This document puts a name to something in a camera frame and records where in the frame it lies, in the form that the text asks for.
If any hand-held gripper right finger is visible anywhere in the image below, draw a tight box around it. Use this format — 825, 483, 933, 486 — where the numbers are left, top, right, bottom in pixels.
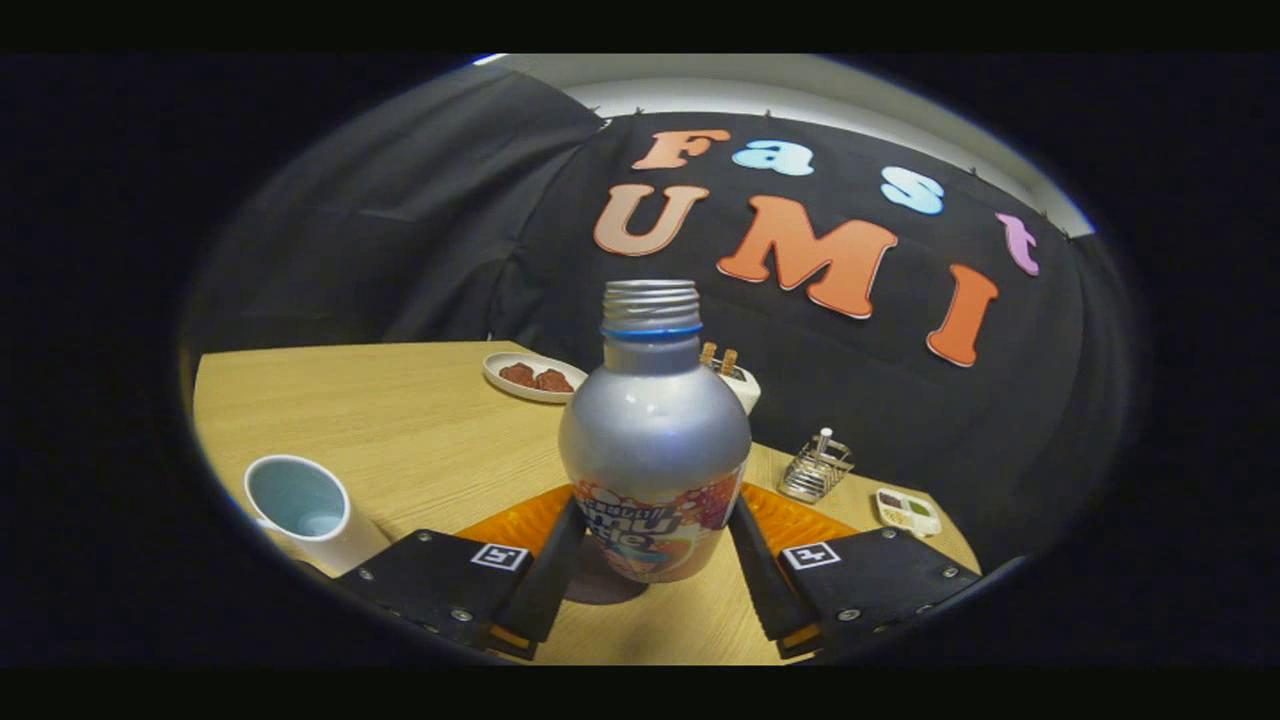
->
727, 483, 983, 659

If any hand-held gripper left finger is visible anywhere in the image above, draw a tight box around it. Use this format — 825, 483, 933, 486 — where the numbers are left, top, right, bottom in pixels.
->
335, 485, 588, 661

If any brown round coaster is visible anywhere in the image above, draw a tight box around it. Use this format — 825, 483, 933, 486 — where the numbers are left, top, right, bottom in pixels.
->
563, 545, 651, 606

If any silver juice bottle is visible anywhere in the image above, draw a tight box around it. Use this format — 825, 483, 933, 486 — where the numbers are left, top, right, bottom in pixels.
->
558, 279, 753, 585

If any white cup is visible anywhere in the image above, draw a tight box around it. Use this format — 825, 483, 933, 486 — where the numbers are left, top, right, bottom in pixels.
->
243, 454, 393, 578

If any white divided snack tray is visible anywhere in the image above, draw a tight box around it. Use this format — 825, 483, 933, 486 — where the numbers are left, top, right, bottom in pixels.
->
875, 487, 943, 539

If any white toaster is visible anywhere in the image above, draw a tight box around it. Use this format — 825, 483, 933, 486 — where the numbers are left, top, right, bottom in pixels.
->
705, 362, 762, 416

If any wooden table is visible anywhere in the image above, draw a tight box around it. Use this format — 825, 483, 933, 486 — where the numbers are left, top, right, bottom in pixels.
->
190, 341, 983, 666

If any white round plate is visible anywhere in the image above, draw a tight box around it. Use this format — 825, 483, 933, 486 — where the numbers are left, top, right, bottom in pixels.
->
482, 351, 589, 405

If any wire basket holder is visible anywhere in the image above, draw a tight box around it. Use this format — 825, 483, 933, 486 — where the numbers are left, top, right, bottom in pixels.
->
778, 440, 855, 504

